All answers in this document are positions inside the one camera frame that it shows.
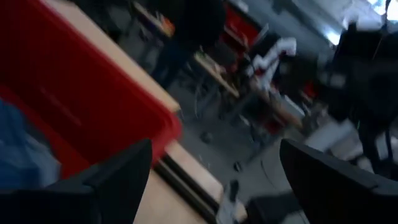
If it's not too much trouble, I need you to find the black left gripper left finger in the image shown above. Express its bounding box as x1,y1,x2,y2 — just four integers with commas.
0,138,154,224

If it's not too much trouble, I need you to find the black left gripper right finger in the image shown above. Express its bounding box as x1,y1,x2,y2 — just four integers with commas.
279,138,398,224

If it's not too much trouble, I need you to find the blue plaid shirt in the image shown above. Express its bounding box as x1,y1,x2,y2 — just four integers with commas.
0,99,62,191

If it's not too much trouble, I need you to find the red plastic bin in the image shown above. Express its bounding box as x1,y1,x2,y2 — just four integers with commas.
0,0,183,180

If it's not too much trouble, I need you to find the person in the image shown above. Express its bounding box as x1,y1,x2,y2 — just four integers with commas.
152,0,227,88

